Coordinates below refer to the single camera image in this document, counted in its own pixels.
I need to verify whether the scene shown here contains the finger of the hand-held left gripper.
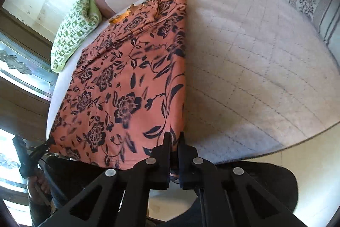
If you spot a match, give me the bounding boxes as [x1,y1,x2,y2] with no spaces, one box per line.
[28,139,55,161]

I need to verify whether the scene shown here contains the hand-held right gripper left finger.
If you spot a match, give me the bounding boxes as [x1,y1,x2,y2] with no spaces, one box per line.
[34,131,173,227]

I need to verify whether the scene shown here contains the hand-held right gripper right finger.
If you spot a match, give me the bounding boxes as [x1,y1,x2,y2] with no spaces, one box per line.
[178,131,310,227]

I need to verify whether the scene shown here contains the orange floral garment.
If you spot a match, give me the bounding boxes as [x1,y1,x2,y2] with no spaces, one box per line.
[47,0,190,171]

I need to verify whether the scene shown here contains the person's left hand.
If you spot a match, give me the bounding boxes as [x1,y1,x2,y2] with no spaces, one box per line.
[27,168,53,207]

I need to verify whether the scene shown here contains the person's black pants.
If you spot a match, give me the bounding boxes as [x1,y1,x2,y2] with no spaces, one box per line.
[44,155,298,227]

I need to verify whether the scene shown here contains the glass window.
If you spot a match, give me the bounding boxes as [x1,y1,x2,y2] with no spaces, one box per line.
[0,30,57,102]

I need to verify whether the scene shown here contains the white quilted bed mattress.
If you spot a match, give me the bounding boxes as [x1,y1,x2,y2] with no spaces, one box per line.
[46,0,340,166]

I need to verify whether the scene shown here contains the green patterned pillow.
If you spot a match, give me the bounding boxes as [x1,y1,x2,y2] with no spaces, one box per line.
[50,0,103,73]

